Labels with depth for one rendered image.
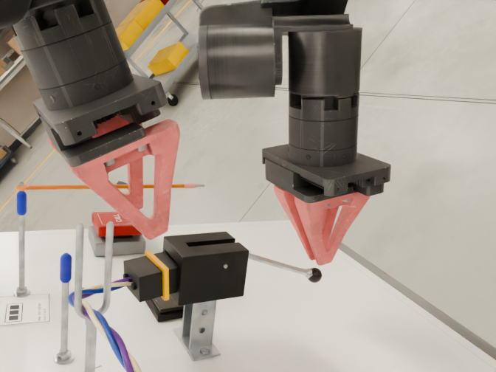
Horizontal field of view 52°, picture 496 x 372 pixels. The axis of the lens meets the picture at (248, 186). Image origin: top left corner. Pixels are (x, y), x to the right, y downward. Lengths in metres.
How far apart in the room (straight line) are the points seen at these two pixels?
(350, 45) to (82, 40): 0.19
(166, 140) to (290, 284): 0.29
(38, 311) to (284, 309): 0.22
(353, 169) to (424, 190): 1.56
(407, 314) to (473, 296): 1.09
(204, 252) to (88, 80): 0.15
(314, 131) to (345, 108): 0.03
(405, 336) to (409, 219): 1.40
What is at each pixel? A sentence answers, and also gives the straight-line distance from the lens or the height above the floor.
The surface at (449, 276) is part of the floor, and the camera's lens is 1.70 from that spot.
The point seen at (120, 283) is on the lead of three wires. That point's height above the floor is 1.16.
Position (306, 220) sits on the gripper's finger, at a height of 1.07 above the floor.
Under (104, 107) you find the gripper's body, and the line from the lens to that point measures 0.30.
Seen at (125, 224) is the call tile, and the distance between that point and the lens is 0.59.
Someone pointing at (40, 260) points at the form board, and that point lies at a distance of 0.58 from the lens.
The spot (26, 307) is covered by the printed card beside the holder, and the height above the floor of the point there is 1.16.
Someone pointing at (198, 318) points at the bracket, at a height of 1.08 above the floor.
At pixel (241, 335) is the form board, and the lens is 0.46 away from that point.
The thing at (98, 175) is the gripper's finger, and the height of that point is 1.24.
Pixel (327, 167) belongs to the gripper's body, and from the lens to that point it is 0.41.
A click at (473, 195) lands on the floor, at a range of 1.86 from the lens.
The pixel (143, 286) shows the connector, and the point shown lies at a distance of 0.38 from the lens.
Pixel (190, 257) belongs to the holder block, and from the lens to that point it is 0.38.
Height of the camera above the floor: 1.33
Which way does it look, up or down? 30 degrees down
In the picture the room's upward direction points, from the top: 45 degrees counter-clockwise
